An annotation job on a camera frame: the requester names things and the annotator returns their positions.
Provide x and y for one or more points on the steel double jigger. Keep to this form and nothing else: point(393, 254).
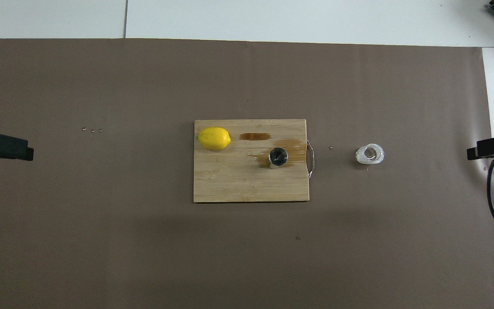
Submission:
point(278, 156)

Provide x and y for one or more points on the brown paper table mat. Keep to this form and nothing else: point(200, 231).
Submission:
point(144, 257)

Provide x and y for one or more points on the yellow lemon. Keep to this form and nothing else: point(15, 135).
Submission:
point(213, 138)

